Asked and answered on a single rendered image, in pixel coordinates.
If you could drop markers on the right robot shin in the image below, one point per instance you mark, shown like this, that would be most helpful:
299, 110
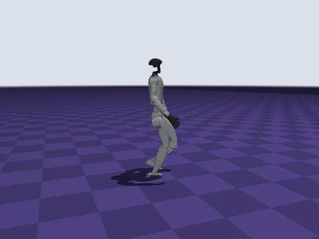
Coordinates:
161, 154

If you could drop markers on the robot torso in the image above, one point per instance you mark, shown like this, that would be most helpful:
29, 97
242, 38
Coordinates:
159, 94

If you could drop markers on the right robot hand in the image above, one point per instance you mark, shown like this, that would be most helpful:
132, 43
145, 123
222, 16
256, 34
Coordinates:
173, 120

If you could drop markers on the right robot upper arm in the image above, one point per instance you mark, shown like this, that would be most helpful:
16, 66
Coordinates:
153, 88

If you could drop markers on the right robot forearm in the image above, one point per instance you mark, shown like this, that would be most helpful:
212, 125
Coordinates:
160, 107

